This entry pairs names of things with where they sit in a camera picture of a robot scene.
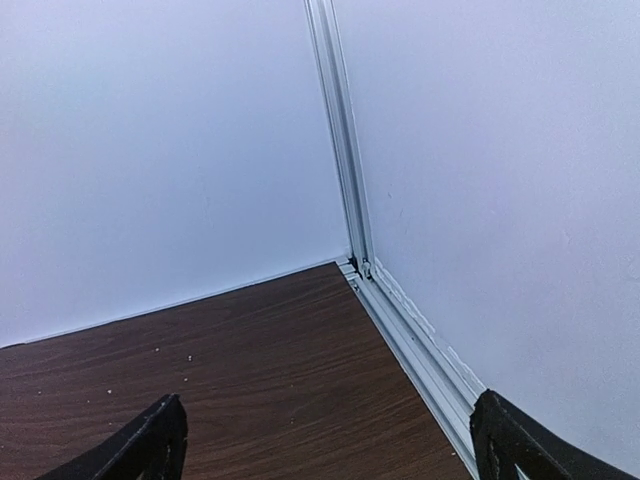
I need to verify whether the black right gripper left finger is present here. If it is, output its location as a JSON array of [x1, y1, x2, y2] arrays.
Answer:
[[39, 393, 188, 480]]

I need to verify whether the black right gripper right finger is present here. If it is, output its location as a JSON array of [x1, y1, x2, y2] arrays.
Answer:
[[470, 389, 632, 480]]

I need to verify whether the right aluminium table side rail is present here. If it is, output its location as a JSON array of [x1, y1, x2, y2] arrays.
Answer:
[[338, 259, 480, 479]]

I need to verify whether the right aluminium corner post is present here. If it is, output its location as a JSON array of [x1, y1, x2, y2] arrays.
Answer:
[[305, 1, 375, 279]]

